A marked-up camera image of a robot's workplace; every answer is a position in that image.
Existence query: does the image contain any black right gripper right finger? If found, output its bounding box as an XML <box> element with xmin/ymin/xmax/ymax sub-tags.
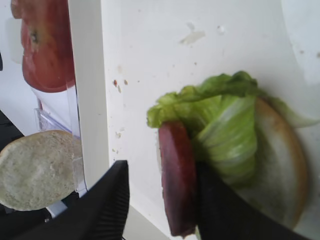
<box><xmin>196</xmin><ymin>162</ymin><xmax>305</xmax><ymax>240</ymax></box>

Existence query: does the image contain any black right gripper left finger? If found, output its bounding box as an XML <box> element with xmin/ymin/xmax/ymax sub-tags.
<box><xmin>16</xmin><ymin>160</ymin><xmax>130</xmax><ymax>240</ymax></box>

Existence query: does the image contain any round meat patty slice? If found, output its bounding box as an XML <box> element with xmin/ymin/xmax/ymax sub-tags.
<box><xmin>158</xmin><ymin>121</ymin><xmax>197</xmax><ymax>238</ymax></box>

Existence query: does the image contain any green lettuce leaf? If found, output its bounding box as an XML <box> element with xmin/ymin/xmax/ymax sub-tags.
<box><xmin>146</xmin><ymin>71</ymin><xmax>319</xmax><ymax>187</ymax></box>

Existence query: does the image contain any front tomato slice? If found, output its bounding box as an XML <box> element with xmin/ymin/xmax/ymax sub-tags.
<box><xmin>10</xmin><ymin>0</ymin><xmax>75</xmax><ymax>93</ymax></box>

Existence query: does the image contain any bottom bun slice on tray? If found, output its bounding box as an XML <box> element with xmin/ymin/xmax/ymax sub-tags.
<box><xmin>236</xmin><ymin>98</ymin><xmax>309</xmax><ymax>229</ymax></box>

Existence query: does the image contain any pale bun half left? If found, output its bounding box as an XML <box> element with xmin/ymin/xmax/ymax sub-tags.
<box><xmin>0</xmin><ymin>130</ymin><xmax>83</xmax><ymax>211</ymax></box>

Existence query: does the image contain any left long clear divider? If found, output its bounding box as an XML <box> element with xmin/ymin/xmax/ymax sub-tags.
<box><xmin>33</xmin><ymin>84</ymin><xmax>88</xmax><ymax>196</ymax></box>

